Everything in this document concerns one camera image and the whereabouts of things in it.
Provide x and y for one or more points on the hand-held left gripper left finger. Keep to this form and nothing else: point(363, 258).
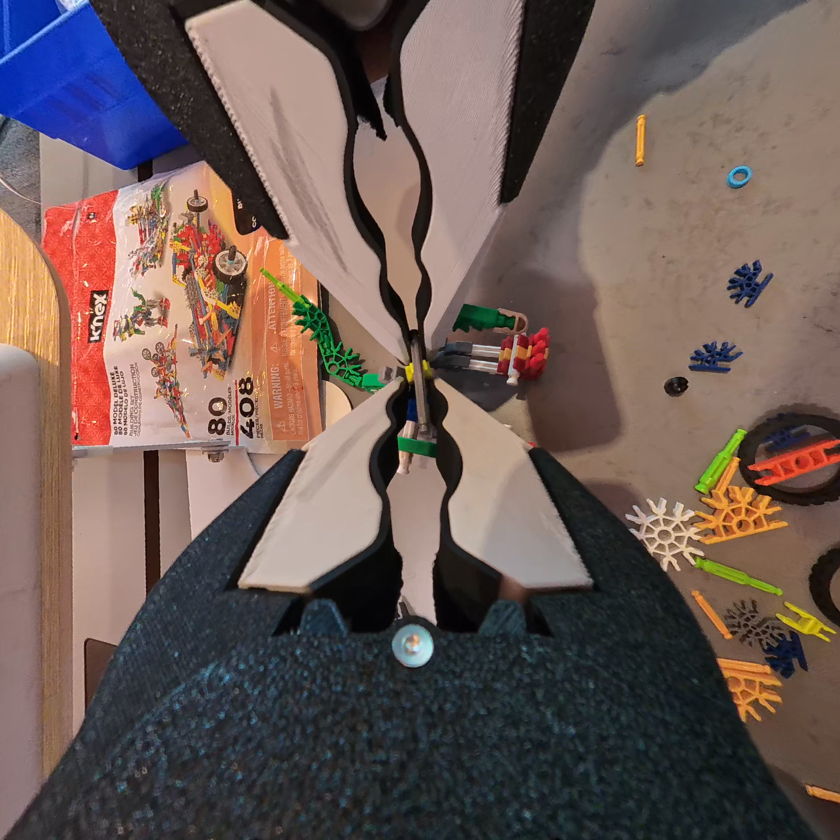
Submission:
point(308, 525)

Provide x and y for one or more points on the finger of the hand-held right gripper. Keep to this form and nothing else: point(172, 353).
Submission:
point(289, 131)
point(459, 131)

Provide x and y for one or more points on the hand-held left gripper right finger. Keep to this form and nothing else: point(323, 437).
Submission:
point(518, 518)

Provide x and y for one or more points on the thin dark grey rod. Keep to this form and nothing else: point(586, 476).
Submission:
point(422, 407)

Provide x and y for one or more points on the yellow clip connector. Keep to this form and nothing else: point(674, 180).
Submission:
point(410, 372)

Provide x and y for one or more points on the multicoloured construction toy model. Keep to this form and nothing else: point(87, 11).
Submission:
point(479, 318)

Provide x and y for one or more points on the lime green rod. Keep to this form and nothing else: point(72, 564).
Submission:
point(738, 576)
point(720, 461)

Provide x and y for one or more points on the lime clip connector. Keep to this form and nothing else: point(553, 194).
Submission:
point(806, 622)

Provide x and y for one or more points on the blue plastic bin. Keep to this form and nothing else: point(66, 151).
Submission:
point(65, 98)

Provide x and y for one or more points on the white snowflake connector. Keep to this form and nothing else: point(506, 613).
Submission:
point(666, 533)

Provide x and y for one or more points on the short yellow rod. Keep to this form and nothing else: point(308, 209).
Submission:
point(823, 793)
point(640, 140)
point(711, 613)
point(727, 474)
point(741, 666)

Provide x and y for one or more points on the small black connector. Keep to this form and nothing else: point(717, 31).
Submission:
point(674, 385)

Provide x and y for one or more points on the K'nex instruction bag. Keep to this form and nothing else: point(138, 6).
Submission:
point(164, 295)

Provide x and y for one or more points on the large yellow fan connector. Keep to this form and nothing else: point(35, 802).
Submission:
point(741, 518)

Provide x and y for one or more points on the black rubber tyre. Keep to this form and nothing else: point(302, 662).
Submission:
point(820, 590)
point(745, 459)

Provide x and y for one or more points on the small blue fan connector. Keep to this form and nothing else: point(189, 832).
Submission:
point(748, 283)
point(786, 653)
point(715, 358)

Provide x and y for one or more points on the dark grey snowflake connector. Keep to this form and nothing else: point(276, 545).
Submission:
point(754, 623)

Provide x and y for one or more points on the orange connector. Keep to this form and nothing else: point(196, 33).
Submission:
point(794, 459)

